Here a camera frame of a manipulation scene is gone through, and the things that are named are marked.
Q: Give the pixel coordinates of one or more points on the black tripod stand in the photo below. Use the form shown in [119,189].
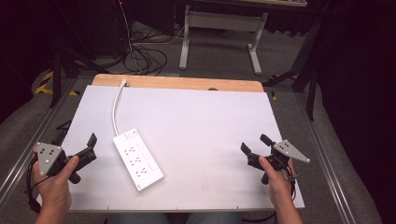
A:
[57,65]

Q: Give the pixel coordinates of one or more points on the white metal desk frame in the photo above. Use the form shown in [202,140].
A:
[218,21]

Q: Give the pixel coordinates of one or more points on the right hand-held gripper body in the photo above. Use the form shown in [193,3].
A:
[291,151]

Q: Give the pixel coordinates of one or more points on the person's left hand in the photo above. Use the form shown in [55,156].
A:
[54,189]

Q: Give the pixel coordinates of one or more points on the white plug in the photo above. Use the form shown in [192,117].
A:
[124,82]

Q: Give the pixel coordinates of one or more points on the person's right hand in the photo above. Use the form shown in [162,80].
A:
[278,183]

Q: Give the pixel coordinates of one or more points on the white power strip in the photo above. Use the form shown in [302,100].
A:
[137,160]

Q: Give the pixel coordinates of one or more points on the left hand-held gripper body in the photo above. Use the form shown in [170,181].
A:
[47,157]

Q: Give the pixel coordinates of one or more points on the wooden desk top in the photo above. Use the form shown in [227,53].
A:
[274,2]

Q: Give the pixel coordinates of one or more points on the aluminium rail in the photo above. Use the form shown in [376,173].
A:
[327,161]
[29,146]

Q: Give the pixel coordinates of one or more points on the white board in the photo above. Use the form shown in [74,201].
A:
[199,140]

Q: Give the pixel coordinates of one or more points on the black metal stand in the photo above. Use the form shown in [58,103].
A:
[306,62]

